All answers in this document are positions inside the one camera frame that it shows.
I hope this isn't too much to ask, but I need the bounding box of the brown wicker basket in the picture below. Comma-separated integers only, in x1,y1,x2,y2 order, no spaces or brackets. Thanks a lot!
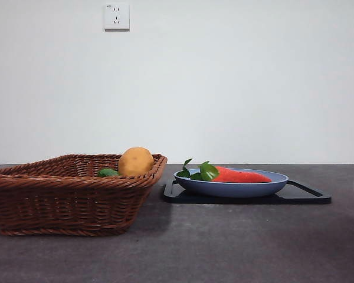
0,153,168,236

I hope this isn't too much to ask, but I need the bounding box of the orange carrot with green leaves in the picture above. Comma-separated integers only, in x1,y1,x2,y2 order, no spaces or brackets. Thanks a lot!
176,158,273,183

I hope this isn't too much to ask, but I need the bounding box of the green chili pepper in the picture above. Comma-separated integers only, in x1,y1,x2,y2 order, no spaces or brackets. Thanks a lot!
96,167,120,178

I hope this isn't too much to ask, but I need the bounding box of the dark flat board with handles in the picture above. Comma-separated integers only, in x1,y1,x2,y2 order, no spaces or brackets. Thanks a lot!
160,179,333,205

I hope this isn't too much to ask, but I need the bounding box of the pale blue plate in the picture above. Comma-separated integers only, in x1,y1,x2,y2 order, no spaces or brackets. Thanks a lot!
173,168,290,198

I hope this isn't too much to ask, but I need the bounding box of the yellow-brown potato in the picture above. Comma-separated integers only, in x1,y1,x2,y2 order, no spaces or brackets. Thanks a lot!
117,147,155,177

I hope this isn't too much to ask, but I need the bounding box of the white wall socket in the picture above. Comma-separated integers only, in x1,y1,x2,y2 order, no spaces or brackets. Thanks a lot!
103,3,130,32

